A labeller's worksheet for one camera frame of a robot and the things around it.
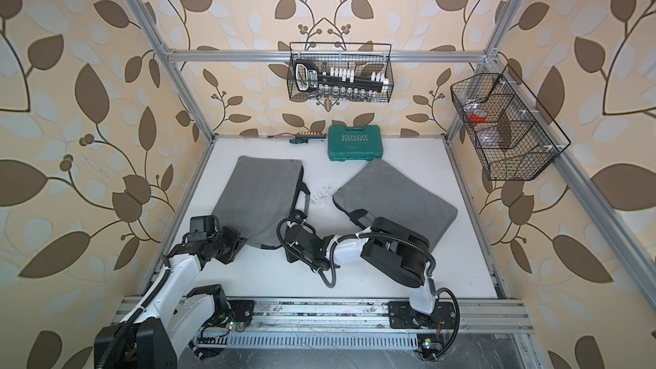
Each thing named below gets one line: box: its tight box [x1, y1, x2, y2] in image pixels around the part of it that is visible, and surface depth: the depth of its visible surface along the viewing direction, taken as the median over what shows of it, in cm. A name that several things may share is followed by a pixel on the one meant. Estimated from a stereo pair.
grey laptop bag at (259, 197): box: [211, 155, 311, 249], surface depth 98 cm
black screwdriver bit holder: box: [288, 131, 327, 145], surface depth 122 cm
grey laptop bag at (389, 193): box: [333, 158, 458, 248], surface depth 98 cm
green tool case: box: [327, 124, 384, 162], surface depth 114 cm
